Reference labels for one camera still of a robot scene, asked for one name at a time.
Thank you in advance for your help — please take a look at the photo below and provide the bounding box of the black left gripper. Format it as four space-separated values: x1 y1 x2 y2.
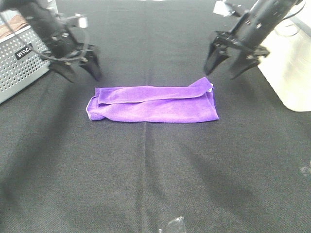
36 17 102 83

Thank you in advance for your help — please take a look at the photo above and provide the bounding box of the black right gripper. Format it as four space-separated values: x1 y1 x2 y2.
204 31 270 79

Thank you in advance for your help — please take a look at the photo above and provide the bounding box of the purple microfiber towel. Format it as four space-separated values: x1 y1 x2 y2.
86 77 219 123

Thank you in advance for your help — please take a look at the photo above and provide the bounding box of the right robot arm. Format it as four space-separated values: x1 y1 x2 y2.
204 0 306 79

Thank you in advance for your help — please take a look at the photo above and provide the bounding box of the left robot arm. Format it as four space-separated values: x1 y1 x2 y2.
0 0 102 83

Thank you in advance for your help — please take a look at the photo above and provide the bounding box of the grey perforated metal basket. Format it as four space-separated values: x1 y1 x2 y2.
0 9 53 104

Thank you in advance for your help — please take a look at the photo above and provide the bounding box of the white storage box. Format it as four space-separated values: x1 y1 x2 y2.
259 7 311 112

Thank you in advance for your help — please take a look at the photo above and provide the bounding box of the brown folded towel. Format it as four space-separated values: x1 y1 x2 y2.
0 15 28 39

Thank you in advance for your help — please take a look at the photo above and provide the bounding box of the black table cloth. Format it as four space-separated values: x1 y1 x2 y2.
0 0 311 233

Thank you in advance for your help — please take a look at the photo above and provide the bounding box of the clear tape piece right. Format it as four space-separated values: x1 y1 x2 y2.
300 162 311 175

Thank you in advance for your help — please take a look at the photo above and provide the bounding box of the clear tape piece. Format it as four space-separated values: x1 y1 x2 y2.
300 162 311 175
158 216 186 233

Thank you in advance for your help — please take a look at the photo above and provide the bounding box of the clear tape piece left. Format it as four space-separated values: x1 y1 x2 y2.
158 216 186 233

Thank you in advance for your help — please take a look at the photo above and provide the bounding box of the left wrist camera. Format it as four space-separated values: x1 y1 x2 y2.
73 14 88 28

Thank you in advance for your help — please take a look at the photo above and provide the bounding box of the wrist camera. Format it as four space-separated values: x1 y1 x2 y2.
73 14 88 28
213 0 235 17

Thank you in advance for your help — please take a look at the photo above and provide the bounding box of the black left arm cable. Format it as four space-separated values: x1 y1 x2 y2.
31 47 85 61

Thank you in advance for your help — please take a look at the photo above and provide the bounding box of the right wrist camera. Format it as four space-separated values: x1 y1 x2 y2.
213 0 235 17

